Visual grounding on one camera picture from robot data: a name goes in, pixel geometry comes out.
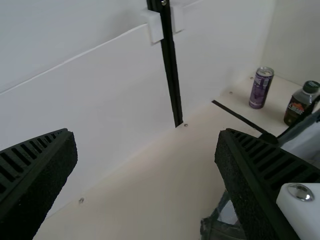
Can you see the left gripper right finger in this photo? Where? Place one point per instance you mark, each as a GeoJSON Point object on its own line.
{"type": "Point", "coordinates": [260, 185]}

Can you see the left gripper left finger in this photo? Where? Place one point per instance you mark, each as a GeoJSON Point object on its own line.
{"type": "Point", "coordinates": [32, 175]}

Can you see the purple can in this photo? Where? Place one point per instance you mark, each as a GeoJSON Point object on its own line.
{"type": "Point", "coordinates": [260, 90]}

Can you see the dark coffee bottle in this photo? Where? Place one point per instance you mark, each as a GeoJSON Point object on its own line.
{"type": "Point", "coordinates": [297, 107]}

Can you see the black strip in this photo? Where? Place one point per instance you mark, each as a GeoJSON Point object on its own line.
{"type": "Point", "coordinates": [235, 113]}

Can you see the black post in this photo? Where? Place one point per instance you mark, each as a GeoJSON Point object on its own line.
{"type": "Point", "coordinates": [170, 75]}

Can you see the white bracket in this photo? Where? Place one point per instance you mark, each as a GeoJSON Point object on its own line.
{"type": "Point", "coordinates": [155, 27]}

